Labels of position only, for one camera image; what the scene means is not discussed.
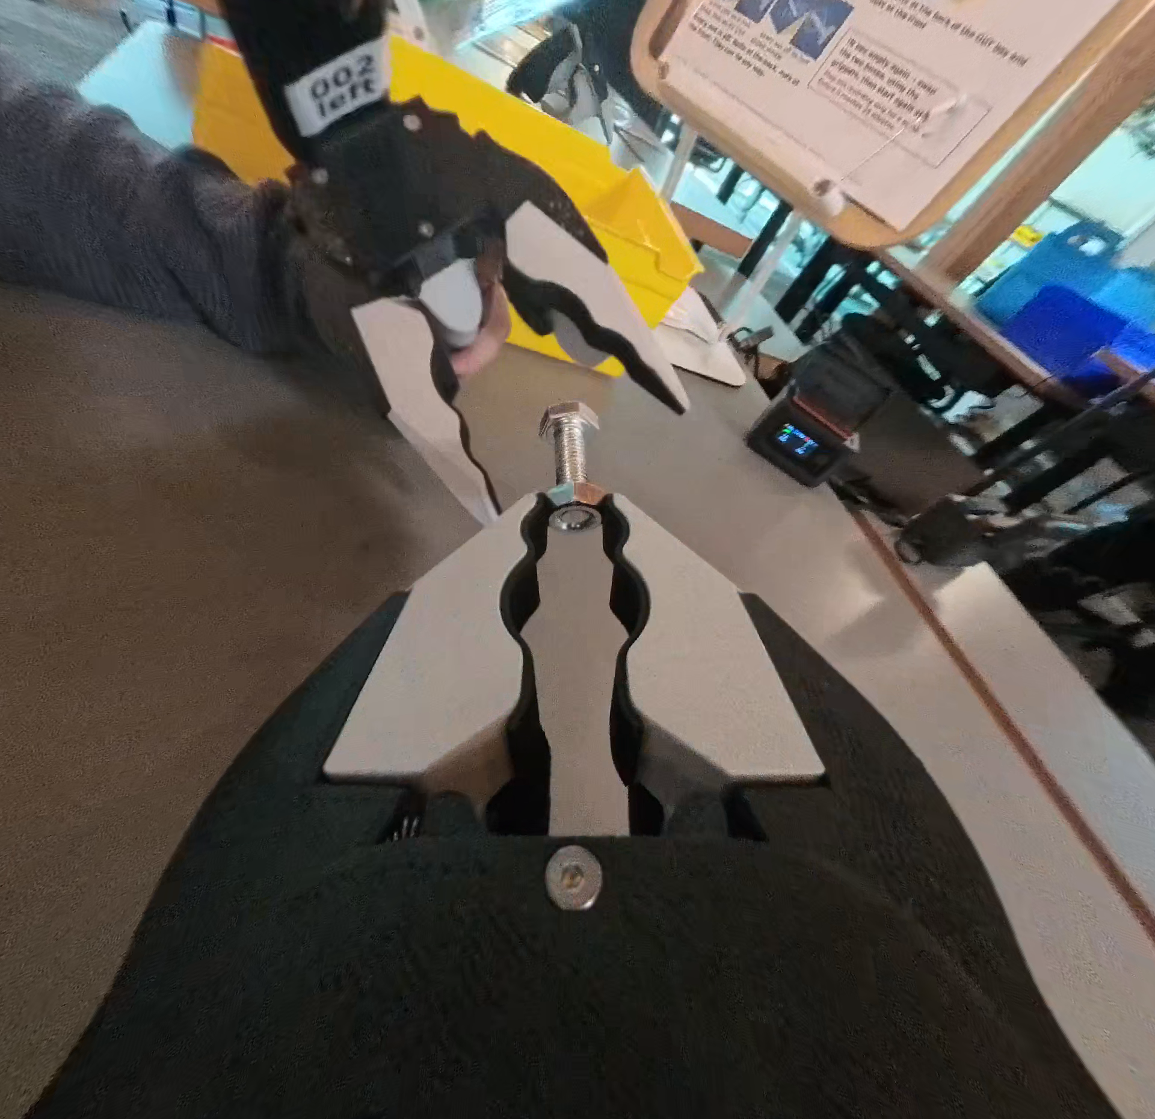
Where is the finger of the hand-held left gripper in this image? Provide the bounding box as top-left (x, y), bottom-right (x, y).
top-left (350, 295), bottom-right (503, 527)
top-left (501, 201), bottom-right (694, 415)

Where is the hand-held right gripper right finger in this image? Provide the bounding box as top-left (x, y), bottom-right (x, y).
top-left (600, 491), bottom-right (827, 805)

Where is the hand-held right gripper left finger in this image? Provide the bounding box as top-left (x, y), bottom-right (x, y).
top-left (322, 491), bottom-right (557, 809)

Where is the silver hex bolt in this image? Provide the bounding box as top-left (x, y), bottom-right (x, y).
top-left (539, 402), bottom-right (602, 533)

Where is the silver hex nut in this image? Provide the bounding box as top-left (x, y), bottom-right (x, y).
top-left (542, 477), bottom-right (606, 535)

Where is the person's left forearm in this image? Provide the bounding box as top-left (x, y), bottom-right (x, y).
top-left (0, 76), bottom-right (389, 359)

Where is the person's left hand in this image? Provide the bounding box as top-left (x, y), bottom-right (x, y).
top-left (450, 275), bottom-right (514, 378)

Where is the yellow plastic bin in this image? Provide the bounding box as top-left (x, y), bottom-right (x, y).
top-left (192, 36), bottom-right (706, 380)

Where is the black charging case with screen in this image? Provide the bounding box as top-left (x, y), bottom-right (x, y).
top-left (746, 359), bottom-right (865, 491)

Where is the instruction board with white stand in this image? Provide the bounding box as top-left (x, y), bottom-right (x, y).
top-left (630, 0), bottom-right (1155, 387)

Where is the blue plastic bin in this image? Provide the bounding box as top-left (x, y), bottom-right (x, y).
top-left (1029, 283), bottom-right (1155, 398)

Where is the blue tote with handle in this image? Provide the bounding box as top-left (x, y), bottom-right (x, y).
top-left (977, 221), bottom-right (1155, 326)

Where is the wooden post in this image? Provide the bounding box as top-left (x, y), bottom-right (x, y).
top-left (907, 40), bottom-right (1155, 285)

